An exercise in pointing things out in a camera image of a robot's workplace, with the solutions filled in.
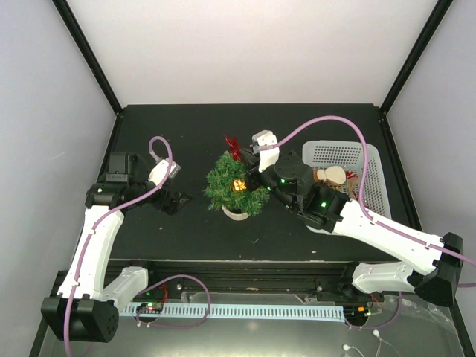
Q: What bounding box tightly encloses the burlap fabric ornament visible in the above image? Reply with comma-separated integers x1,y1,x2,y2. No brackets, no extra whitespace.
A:
345,176,360,200

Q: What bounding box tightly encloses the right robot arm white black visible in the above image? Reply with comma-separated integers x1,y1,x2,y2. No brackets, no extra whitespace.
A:
239,149,463,307

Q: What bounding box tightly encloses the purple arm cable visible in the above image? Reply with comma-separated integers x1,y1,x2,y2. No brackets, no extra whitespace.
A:
63,135,174,357
260,115,476,331

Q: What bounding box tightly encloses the white plastic basket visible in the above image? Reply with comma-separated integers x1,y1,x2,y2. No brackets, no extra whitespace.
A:
302,140,391,242

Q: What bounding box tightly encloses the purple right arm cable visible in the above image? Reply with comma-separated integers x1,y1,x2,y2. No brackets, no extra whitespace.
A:
260,115,476,331

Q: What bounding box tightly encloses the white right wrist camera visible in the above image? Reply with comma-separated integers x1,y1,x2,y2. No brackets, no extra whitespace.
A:
251,129,280,173

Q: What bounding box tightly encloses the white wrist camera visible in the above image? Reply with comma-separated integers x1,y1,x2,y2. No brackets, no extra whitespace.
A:
148,158,181,186
251,129,280,173

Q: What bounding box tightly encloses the gold gift box ornament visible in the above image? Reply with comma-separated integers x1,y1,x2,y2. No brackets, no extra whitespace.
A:
232,179,247,193

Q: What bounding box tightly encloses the small green christmas tree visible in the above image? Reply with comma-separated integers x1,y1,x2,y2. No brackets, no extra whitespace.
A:
205,152,270,216

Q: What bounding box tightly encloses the white slotted cable duct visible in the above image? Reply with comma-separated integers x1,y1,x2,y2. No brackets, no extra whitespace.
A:
120,303,345,323

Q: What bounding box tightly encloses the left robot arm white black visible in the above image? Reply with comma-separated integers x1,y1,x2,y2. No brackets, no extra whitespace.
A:
41,152,190,343

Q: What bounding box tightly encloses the red star ornament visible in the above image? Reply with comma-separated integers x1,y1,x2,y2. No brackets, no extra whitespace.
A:
223,135,242,161

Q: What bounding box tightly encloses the cream felt snowman ornament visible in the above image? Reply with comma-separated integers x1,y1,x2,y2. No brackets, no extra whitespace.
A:
313,166,347,185

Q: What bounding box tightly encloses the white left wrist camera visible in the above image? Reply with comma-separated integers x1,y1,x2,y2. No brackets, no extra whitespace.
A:
148,158,181,186

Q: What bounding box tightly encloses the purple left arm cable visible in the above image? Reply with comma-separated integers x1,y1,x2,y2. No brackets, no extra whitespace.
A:
63,135,174,357

